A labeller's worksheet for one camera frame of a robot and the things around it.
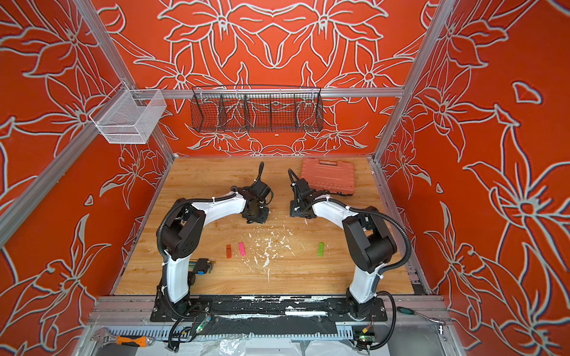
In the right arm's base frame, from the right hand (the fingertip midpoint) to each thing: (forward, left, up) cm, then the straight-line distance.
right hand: (299, 207), depth 95 cm
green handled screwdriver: (-38, -37, -3) cm, 53 cm away
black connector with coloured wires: (-25, +37, -2) cm, 45 cm away
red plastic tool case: (+18, -16, +1) cm, 24 cm away
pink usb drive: (-17, +23, -4) cm, 29 cm away
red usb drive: (-18, +29, -4) cm, 34 cm away
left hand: (-2, +16, -4) cm, 16 cm away
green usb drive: (-17, -9, -5) cm, 19 cm away
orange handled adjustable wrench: (-47, +63, -3) cm, 78 cm away
